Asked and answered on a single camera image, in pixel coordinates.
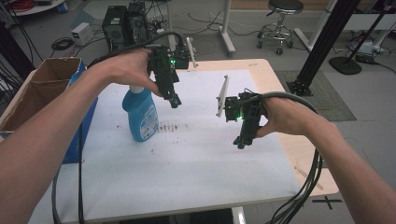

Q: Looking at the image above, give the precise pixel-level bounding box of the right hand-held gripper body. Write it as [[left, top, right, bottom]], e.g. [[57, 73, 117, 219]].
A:
[[216, 74, 269, 138]]

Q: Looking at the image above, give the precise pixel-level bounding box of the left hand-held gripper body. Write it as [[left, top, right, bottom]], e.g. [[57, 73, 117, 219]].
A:
[[146, 36, 199, 101]]

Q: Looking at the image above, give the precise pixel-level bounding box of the blue spray bottle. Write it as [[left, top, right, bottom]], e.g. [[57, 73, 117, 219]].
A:
[[121, 84, 161, 144]]

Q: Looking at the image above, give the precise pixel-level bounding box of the person's right hand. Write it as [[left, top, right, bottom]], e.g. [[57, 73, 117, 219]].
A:
[[254, 96, 316, 139]]

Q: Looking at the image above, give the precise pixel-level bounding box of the person's left hand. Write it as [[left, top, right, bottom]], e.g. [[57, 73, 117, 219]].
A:
[[90, 48, 163, 98]]

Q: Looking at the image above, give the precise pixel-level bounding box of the black computer tower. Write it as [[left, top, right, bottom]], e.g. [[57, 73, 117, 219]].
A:
[[123, 1, 151, 49], [101, 4, 129, 52]]

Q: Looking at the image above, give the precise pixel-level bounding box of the light wooden table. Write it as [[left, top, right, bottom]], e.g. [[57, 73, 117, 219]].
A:
[[0, 58, 340, 224]]

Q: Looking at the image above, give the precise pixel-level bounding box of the white table mat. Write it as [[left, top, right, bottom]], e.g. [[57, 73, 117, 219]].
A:
[[27, 68, 302, 224]]

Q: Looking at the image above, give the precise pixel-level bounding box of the grey floor mat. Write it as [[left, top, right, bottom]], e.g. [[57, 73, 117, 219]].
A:
[[275, 69, 358, 122]]

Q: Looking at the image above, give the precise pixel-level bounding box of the white desk leg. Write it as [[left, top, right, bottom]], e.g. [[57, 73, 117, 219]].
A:
[[293, 0, 339, 52], [219, 0, 237, 58]]

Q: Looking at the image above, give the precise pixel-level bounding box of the black round stool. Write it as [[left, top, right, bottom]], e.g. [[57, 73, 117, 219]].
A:
[[256, 0, 305, 57]]

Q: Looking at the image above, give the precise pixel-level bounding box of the small white device box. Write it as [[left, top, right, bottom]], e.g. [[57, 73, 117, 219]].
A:
[[71, 21, 95, 47]]

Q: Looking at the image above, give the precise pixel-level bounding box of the black round-base stand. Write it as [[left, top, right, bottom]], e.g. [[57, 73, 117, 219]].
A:
[[328, 0, 396, 76]]

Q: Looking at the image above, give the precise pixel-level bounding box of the grey power strip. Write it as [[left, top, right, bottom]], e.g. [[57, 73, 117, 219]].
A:
[[346, 39, 380, 65]]

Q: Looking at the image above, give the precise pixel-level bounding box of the cardboard box with blue side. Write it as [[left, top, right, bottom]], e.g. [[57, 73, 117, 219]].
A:
[[0, 57, 99, 165]]

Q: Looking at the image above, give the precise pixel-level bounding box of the white round table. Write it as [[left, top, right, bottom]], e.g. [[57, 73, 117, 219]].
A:
[[11, 0, 67, 17]]

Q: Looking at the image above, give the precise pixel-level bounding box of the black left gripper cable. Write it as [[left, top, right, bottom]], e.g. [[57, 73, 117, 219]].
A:
[[50, 30, 187, 224]]

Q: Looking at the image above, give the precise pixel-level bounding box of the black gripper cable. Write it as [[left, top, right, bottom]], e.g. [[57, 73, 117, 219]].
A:
[[261, 91, 325, 224], [50, 30, 187, 224]]

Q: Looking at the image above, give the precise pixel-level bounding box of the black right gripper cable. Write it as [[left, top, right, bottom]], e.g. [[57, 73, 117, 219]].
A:
[[261, 91, 325, 224]]

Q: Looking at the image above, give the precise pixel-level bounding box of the black aluminium frame post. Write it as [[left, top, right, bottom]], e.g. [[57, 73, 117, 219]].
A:
[[286, 0, 362, 97]]

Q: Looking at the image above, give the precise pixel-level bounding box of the coiled black cable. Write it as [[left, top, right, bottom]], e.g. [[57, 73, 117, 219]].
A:
[[50, 36, 76, 51]]

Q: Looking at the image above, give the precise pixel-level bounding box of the coiled red cable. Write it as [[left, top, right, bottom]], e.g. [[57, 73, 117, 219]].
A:
[[8, 0, 35, 12]]

